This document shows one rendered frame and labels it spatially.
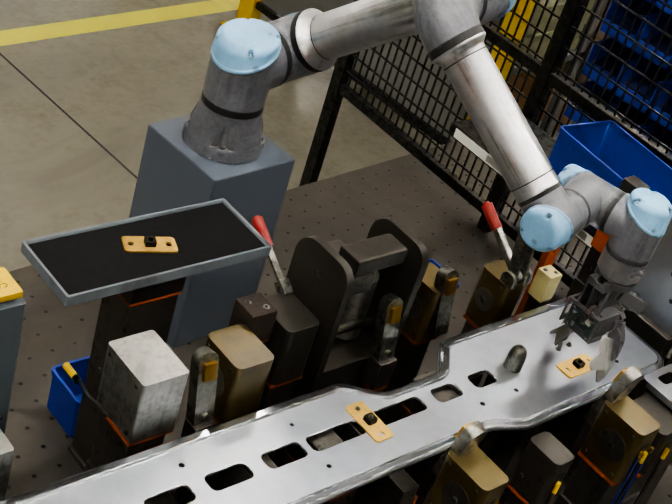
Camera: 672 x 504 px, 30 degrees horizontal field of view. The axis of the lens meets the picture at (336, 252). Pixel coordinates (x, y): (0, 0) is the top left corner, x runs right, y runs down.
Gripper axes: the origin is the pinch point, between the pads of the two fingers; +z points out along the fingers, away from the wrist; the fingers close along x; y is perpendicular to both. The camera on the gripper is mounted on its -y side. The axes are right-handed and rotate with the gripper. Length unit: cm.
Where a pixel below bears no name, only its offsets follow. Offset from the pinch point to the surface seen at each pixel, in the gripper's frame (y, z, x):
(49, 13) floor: -75, 102, -305
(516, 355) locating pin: 13.8, -1.8, -4.3
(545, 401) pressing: 13.2, 1.9, 4.2
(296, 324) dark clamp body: 51, -6, -22
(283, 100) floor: -133, 102, -226
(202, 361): 72, -8, -18
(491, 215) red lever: 0.7, -11.6, -28.6
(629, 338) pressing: -17.2, 1.8, -1.3
